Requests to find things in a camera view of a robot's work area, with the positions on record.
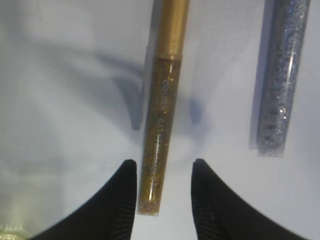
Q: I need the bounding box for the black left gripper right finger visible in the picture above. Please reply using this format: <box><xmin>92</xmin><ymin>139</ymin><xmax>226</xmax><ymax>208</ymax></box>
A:
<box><xmin>191</xmin><ymin>158</ymin><xmax>302</xmax><ymax>240</ymax></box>

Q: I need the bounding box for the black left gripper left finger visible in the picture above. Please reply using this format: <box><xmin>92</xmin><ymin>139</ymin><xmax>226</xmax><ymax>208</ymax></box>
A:
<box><xmin>34</xmin><ymin>159</ymin><xmax>137</xmax><ymax>240</ymax></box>

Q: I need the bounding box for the yellow tea drink bottle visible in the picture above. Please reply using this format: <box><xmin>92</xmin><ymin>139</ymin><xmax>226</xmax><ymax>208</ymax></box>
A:
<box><xmin>0</xmin><ymin>224</ymin><xmax>31</xmax><ymax>240</ymax></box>

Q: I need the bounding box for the gold glitter pen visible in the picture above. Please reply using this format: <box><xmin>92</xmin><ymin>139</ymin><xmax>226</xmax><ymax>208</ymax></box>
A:
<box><xmin>137</xmin><ymin>0</ymin><xmax>190</xmax><ymax>216</ymax></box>

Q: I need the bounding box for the silver glitter pen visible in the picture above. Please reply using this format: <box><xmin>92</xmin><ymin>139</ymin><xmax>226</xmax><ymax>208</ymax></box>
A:
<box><xmin>256</xmin><ymin>0</ymin><xmax>311</xmax><ymax>157</ymax></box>

